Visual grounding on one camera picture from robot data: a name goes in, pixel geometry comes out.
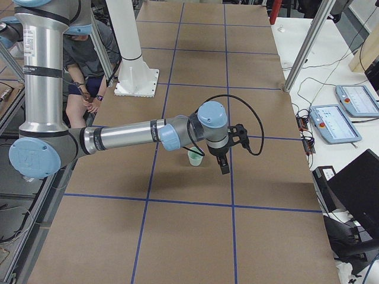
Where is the green plastic cup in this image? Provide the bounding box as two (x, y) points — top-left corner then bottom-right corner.
(187, 147), (203, 166)

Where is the red cylinder object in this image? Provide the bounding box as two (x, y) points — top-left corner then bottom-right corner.
(269, 0), (282, 25)

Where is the far blue teach pendant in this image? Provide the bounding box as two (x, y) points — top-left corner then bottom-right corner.
(335, 85), (378, 118)

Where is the seated person grey shirt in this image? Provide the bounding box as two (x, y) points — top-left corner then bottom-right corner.
(63, 33), (107, 128)

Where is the near blue teach pendant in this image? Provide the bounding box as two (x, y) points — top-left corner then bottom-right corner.
(309, 104), (362, 144)

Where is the blue teach pendant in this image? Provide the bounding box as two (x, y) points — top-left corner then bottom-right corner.
(309, 104), (362, 144)
(335, 85), (378, 118)

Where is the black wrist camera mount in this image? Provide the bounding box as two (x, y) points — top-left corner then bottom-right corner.
(227, 124), (252, 153)

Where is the aluminium frame post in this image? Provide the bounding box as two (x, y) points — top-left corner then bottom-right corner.
(284, 0), (336, 93)

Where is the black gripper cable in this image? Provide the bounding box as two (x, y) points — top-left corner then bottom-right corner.
(204, 93), (265, 156)

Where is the orange circuit board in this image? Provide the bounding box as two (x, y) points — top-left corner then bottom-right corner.
(296, 117), (309, 131)

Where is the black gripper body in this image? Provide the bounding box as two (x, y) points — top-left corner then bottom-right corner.
(209, 147), (229, 166)

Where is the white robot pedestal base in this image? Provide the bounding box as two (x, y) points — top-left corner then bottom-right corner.
(106, 0), (159, 97)

